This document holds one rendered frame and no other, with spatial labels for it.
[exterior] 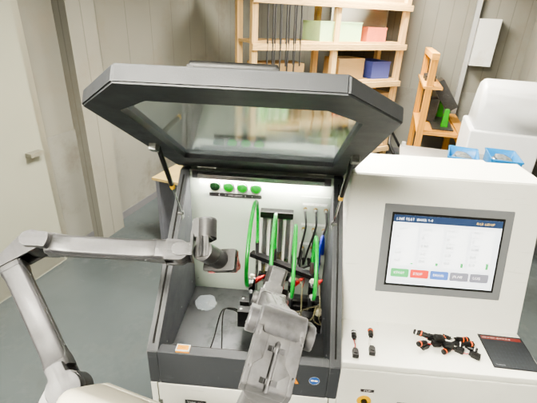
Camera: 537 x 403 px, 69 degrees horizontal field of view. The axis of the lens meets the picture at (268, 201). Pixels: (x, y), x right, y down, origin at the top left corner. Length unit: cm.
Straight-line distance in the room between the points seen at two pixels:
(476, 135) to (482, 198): 300
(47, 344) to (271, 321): 65
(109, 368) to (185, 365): 135
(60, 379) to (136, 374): 173
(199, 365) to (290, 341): 95
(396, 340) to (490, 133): 330
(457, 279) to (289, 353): 114
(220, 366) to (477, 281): 102
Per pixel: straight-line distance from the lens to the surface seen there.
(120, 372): 283
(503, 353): 174
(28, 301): 116
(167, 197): 386
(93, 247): 114
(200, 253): 108
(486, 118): 463
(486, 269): 170
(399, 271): 159
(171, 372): 161
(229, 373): 156
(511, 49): 703
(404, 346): 160
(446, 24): 692
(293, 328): 63
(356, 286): 159
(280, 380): 61
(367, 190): 149
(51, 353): 111
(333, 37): 553
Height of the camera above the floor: 206
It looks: 26 degrees down
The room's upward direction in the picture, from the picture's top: 2 degrees clockwise
